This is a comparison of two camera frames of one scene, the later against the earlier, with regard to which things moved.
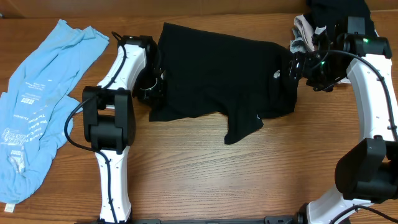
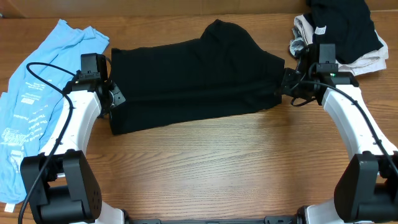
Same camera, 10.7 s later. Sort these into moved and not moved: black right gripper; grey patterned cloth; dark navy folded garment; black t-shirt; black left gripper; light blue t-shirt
Moved: black right gripper; black left gripper; black t-shirt
Not moved: light blue t-shirt; dark navy folded garment; grey patterned cloth
